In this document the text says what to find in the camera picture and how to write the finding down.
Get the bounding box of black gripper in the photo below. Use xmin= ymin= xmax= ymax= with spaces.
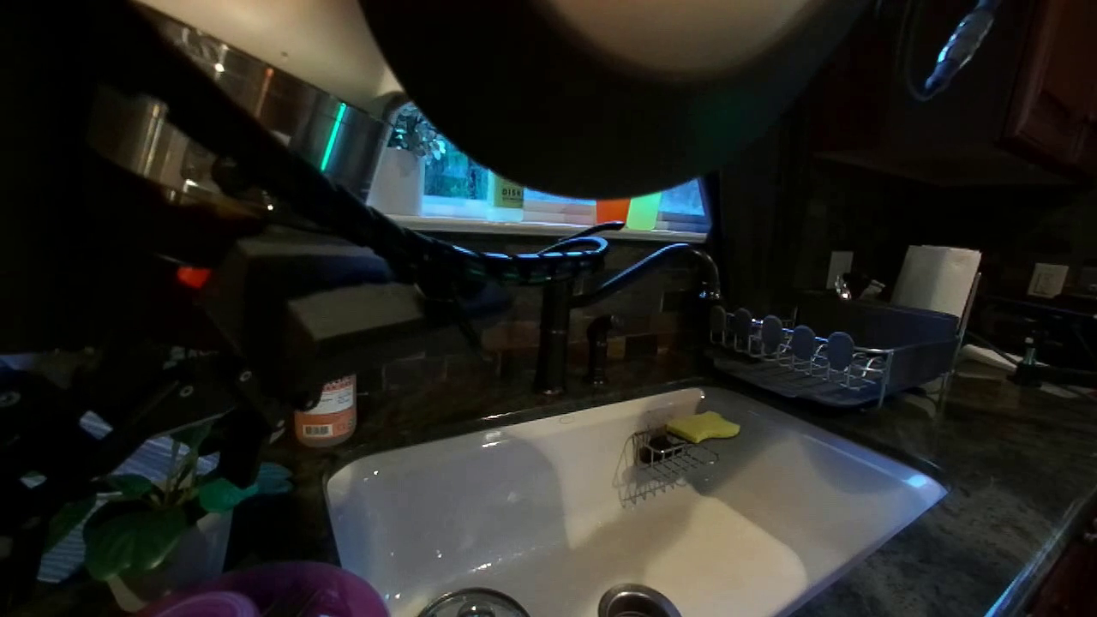
xmin=20 ymin=80 xmax=279 ymax=381

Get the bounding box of orange plastic cup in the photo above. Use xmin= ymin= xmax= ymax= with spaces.
xmin=594 ymin=194 xmax=634 ymax=228

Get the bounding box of green plastic cup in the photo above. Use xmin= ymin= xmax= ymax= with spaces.
xmin=622 ymin=189 xmax=668 ymax=233

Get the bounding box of blue dish rack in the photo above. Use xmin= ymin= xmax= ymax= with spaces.
xmin=701 ymin=290 xmax=966 ymax=410

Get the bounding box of soap bottle orange label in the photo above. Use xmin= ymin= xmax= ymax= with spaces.
xmin=288 ymin=372 xmax=363 ymax=451

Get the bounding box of green leafy potted plant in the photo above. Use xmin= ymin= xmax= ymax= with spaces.
xmin=45 ymin=416 xmax=295 ymax=617

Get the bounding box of purple bowl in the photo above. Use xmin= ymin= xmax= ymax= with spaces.
xmin=143 ymin=559 xmax=391 ymax=617

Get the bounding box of kitchen window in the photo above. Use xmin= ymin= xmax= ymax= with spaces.
xmin=363 ymin=98 xmax=717 ymax=248

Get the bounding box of dark bronze faucet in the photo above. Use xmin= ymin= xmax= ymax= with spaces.
xmin=530 ymin=233 xmax=726 ymax=402

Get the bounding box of white kitchen sink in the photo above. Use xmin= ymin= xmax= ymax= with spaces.
xmin=322 ymin=384 xmax=952 ymax=617

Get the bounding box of round metal sink stopper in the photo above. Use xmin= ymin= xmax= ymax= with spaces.
xmin=413 ymin=586 xmax=530 ymax=617

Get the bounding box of dark scrub pad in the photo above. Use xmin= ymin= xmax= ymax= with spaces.
xmin=634 ymin=428 xmax=686 ymax=465

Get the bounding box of yellow sponge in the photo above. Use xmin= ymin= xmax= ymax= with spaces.
xmin=665 ymin=406 xmax=744 ymax=448

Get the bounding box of metal sink drain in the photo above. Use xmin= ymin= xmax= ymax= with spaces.
xmin=597 ymin=582 xmax=686 ymax=617

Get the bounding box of dark window curtain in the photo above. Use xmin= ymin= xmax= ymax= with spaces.
xmin=701 ymin=133 xmax=832 ymax=313

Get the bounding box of white paper towel roll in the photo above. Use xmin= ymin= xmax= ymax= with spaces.
xmin=886 ymin=241 xmax=986 ymax=325

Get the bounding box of small dark countertop object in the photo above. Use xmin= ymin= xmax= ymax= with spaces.
xmin=1008 ymin=328 xmax=1048 ymax=386

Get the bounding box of black braided cable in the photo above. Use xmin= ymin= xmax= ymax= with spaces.
xmin=413 ymin=220 xmax=627 ymax=302

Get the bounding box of wire sponge caddy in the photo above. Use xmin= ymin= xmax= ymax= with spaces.
xmin=612 ymin=422 xmax=721 ymax=509

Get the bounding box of white wall outlet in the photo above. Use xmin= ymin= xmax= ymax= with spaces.
xmin=821 ymin=248 xmax=856 ymax=296
xmin=1025 ymin=259 xmax=1074 ymax=304

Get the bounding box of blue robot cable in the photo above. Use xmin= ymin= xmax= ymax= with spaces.
xmin=909 ymin=0 xmax=1011 ymax=102

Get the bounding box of wooden wall cabinet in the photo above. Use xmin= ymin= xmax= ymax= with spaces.
xmin=1001 ymin=0 xmax=1097 ymax=178

